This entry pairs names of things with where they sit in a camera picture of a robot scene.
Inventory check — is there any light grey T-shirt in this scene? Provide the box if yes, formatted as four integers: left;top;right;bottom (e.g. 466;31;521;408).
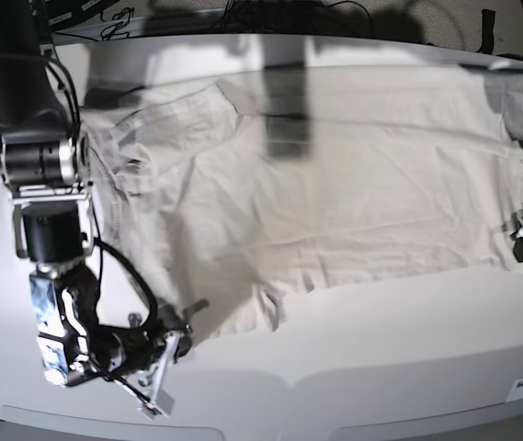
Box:
82;65;523;340

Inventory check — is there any black strap on floor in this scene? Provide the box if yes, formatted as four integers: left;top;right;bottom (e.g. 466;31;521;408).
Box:
475;7;495;53

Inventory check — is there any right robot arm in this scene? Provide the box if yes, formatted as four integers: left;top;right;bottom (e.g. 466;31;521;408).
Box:
0;1;192;395

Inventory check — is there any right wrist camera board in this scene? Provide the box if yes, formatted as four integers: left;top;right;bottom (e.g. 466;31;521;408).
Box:
139;390;175;420

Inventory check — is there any black cable bundle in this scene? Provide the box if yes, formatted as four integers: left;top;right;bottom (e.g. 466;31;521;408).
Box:
99;6;138;40

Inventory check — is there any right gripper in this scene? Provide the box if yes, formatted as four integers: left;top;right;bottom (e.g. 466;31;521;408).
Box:
103;299;210;388

